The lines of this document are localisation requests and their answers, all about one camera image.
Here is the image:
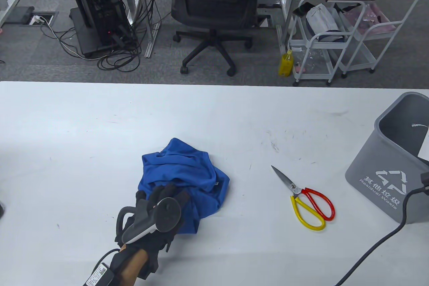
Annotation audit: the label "black and white controller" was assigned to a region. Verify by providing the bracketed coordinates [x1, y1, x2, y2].
[116, 198, 182, 244]

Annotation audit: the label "white bag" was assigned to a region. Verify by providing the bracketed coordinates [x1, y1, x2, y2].
[306, 3, 346, 33]

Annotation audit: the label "pink plastic bag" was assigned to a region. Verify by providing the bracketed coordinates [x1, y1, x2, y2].
[345, 3, 391, 35]

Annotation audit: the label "yellow liquid bottle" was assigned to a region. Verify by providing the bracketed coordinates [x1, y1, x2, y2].
[279, 50, 294, 78]

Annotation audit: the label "floor socket box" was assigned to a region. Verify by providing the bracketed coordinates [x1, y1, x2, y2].
[21, 11, 59, 27]

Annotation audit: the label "black office chair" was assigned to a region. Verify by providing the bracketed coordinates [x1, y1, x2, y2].
[167, 0, 270, 77]

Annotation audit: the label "white desk frame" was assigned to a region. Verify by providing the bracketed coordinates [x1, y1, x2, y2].
[0, 0, 21, 28]

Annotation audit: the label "grey trash bin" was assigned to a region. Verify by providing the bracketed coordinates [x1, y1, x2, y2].
[345, 92, 429, 225]

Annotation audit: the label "red and yellow handled scissors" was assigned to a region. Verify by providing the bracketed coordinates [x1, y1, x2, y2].
[271, 165, 335, 232]

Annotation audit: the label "black computer tower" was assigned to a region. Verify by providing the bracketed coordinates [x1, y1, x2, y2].
[74, 0, 134, 48]

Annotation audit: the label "person's left forearm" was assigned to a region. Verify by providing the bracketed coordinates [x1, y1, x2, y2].
[119, 247, 150, 286]

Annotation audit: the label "person's left hand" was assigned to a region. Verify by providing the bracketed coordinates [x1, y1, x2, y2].
[115, 184, 191, 253]

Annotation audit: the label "white clothing tag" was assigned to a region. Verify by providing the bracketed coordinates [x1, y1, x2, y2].
[412, 124, 429, 160]

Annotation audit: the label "bundle of black cables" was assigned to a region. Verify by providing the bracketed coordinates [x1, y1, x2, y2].
[40, 14, 141, 72]

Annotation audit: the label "black wrist sensor box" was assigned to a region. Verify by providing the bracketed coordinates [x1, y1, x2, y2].
[83, 263, 115, 286]

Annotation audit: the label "blue clothing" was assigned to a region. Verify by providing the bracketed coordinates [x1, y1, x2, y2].
[137, 137, 230, 235]

